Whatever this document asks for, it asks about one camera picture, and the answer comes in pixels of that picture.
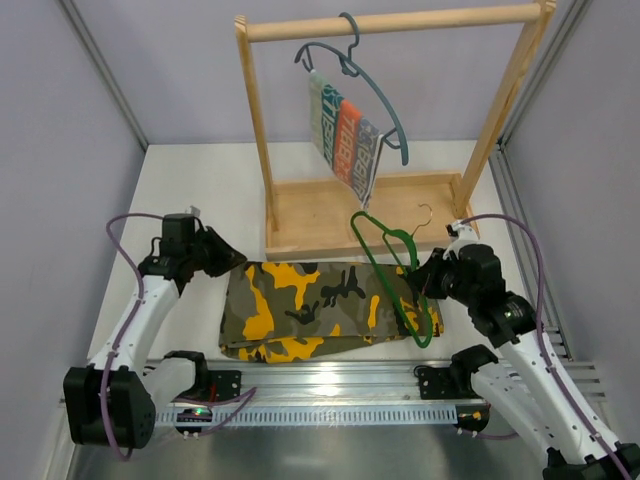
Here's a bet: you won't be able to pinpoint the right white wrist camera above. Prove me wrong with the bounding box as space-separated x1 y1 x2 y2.
444 220 479 259

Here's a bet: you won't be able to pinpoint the camouflage yellow green trousers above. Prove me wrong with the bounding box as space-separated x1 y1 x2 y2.
219 261 444 364

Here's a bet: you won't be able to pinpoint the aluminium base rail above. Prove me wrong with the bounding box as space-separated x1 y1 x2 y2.
59 358 606 406

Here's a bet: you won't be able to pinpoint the blue plastic hanger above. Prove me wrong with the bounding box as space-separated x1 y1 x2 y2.
294 12 409 166

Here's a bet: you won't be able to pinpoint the purple cable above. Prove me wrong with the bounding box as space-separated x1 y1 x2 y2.
459 213 636 480
104 213 257 462

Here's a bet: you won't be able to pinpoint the patterned folded garment on hanger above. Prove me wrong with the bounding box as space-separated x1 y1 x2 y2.
308 69 383 210

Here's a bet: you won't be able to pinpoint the wooden clothes rack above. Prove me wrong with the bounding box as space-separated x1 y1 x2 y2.
234 1 556 261

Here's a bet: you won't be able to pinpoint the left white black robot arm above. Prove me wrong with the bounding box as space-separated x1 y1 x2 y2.
63 213 247 461

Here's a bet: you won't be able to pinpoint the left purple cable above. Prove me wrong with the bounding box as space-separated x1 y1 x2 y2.
104 213 257 462

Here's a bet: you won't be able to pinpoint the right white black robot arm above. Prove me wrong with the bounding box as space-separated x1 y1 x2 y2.
407 244 639 479

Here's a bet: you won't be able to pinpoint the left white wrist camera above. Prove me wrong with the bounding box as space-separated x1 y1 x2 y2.
185 205 201 218

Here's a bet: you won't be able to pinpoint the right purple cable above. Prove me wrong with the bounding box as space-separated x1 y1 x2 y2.
459 213 636 480

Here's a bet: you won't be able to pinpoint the slotted grey cable duct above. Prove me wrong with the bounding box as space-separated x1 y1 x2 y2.
155 403 458 428

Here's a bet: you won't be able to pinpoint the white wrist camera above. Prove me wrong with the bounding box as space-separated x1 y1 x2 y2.
185 205 201 218
444 220 479 259

